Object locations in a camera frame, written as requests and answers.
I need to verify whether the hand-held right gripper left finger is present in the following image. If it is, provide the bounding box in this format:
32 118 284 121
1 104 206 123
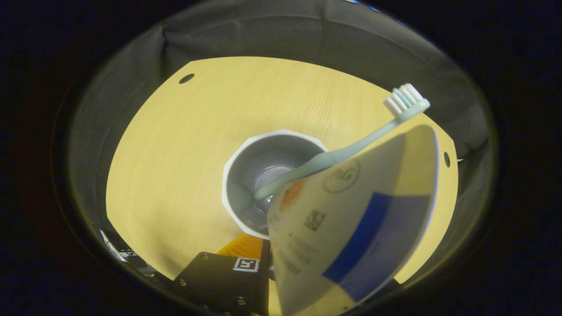
173 233 271 316

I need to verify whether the pale green toothbrush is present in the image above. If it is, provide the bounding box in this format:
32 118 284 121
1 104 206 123
254 83 431 202

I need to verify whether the white cup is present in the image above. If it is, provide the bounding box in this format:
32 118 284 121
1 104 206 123
222 129 330 240

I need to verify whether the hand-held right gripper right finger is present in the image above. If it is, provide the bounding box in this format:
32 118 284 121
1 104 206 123
360 278 401 309

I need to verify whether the white toothpaste tube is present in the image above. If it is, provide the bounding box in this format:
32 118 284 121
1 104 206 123
267 125 440 316

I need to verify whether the black backdrop cloth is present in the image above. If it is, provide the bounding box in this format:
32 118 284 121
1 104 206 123
68 0 499 264

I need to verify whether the wooden desktop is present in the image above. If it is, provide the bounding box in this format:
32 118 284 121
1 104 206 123
105 56 459 316

